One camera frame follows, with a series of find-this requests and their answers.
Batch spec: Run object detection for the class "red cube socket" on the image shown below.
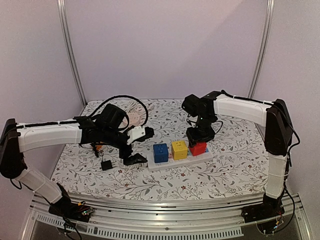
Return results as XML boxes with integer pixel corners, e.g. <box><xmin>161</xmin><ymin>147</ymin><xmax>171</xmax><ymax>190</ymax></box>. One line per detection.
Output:
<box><xmin>189</xmin><ymin>142</ymin><xmax>207</xmax><ymax>157</ymax></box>

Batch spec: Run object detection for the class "yellow cube socket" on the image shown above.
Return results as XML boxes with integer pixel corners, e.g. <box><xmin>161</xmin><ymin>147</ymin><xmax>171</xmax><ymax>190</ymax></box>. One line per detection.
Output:
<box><xmin>171</xmin><ymin>140</ymin><xmax>188</xmax><ymax>161</ymax></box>

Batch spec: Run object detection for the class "blue cube socket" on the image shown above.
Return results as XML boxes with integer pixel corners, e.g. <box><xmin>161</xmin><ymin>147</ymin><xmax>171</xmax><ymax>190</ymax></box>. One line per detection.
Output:
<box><xmin>153</xmin><ymin>143</ymin><xmax>169</xmax><ymax>164</ymax></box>

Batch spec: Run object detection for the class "white power strip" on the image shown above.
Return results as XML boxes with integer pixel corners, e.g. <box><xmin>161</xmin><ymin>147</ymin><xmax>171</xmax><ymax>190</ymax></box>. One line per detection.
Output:
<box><xmin>146</xmin><ymin>148</ymin><xmax>213</xmax><ymax>171</ymax></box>

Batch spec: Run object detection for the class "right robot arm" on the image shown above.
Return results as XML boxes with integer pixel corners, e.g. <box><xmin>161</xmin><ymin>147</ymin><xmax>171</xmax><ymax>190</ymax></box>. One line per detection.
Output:
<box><xmin>181</xmin><ymin>90</ymin><xmax>301</xmax><ymax>223</ymax></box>

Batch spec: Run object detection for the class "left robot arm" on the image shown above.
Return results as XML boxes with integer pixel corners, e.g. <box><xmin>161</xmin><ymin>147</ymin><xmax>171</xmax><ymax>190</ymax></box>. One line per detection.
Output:
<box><xmin>0</xmin><ymin>96</ymin><xmax>154</xmax><ymax>223</ymax></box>

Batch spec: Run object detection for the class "black power adapter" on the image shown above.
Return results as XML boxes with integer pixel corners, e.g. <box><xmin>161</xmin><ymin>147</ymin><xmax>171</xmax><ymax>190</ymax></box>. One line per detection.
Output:
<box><xmin>100</xmin><ymin>160</ymin><xmax>113</xmax><ymax>171</ymax></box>

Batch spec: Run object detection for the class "orange power strip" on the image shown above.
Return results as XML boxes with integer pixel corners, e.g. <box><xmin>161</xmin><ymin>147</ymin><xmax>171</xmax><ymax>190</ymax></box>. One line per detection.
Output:
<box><xmin>90</xmin><ymin>143</ymin><xmax>107</xmax><ymax>152</ymax></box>

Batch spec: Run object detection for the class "pink round socket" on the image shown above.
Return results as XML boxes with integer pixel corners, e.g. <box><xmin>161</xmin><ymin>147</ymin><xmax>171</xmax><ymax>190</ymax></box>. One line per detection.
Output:
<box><xmin>127</xmin><ymin>112</ymin><xmax>142</xmax><ymax>127</ymax></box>

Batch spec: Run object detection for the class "floral table mat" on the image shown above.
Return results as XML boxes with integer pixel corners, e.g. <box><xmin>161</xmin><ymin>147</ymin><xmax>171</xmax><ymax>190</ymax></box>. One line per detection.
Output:
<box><xmin>49</xmin><ymin>98</ymin><xmax>282</xmax><ymax>201</ymax></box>

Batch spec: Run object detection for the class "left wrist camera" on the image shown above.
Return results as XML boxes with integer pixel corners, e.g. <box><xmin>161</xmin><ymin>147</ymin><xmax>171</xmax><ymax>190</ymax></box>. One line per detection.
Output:
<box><xmin>125</xmin><ymin>126</ymin><xmax>155</xmax><ymax>145</ymax></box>

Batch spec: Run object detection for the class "black adapter cable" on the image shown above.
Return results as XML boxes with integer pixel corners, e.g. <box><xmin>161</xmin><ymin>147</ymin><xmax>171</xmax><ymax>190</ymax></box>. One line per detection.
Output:
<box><xmin>91</xmin><ymin>147</ymin><xmax>106</xmax><ymax>162</ymax></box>

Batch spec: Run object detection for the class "white cable of round socket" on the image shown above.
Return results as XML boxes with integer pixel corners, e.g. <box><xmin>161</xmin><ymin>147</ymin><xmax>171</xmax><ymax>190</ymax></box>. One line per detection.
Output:
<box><xmin>123</xmin><ymin>99</ymin><xmax>156</xmax><ymax>118</ymax></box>

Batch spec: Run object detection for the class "aluminium front rail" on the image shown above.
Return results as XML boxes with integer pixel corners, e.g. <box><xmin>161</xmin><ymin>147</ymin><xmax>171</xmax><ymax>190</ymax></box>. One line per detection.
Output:
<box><xmin>19</xmin><ymin>192</ymin><xmax>308</xmax><ymax>240</ymax></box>

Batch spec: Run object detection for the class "right aluminium post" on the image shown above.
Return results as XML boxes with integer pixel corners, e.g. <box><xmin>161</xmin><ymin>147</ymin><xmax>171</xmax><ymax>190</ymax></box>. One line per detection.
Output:
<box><xmin>247</xmin><ymin>0</ymin><xmax>275</xmax><ymax>99</ymax></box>

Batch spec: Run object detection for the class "aluminium post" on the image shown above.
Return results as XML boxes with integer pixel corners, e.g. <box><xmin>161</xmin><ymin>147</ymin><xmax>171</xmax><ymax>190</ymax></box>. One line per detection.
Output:
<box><xmin>57</xmin><ymin>0</ymin><xmax>87</xmax><ymax>107</ymax></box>
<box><xmin>247</xmin><ymin>0</ymin><xmax>275</xmax><ymax>99</ymax></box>

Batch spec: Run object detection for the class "left aluminium post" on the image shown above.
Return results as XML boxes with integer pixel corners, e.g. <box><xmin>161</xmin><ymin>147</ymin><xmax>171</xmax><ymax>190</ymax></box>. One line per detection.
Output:
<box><xmin>57</xmin><ymin>0</ymin><xmax>87</xmax><ymax>107</ymax></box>

